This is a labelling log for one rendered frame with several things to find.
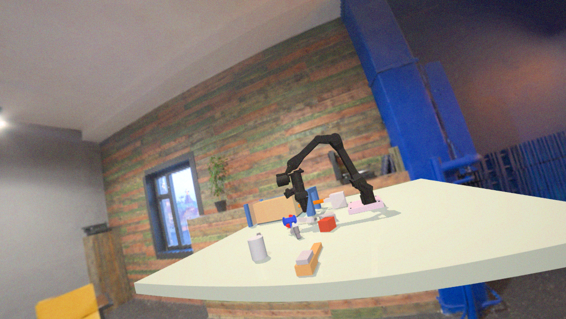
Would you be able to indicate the grey cylinder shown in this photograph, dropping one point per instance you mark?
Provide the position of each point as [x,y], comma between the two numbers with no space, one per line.
[257,248]

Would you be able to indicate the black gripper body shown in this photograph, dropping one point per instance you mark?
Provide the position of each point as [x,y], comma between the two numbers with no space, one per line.
[299,186]

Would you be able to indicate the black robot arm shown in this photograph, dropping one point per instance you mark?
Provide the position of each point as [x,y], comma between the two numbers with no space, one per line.
[357,181]

